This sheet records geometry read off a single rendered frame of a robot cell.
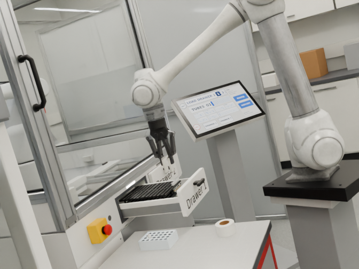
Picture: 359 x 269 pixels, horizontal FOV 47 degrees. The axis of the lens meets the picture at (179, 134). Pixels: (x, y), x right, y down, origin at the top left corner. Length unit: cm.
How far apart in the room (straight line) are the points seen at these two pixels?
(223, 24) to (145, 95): 44
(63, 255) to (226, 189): 139
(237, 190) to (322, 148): 128
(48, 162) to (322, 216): 107
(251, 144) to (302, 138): 184
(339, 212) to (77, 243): 104
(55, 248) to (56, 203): 17
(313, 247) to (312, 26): 358
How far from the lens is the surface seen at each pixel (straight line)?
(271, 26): 154
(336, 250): 184
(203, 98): 261
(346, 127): 451
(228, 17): 170
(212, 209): 369
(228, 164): 265
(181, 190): 161
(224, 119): 254
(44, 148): 146
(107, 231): 156
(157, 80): 153
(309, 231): 186
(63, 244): 153
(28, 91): 145
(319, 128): 154
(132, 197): 179
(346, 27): 509
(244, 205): 276
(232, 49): 327
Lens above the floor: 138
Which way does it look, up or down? 9 degrees down
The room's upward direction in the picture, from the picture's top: 15 degrees counter-clockwise
